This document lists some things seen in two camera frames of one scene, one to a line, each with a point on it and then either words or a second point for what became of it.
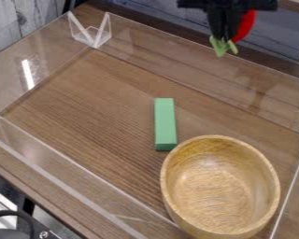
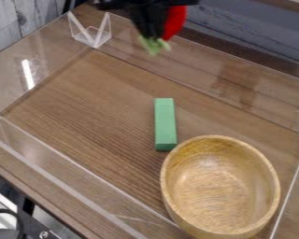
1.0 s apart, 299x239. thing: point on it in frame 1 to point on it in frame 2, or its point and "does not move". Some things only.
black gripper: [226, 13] to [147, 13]
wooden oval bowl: [219, 186] does not move
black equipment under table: [28, 227] does not move
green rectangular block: [164, 123] does not move
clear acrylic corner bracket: [91, 35] does not move
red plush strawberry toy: [246, 27] to [175, 22]
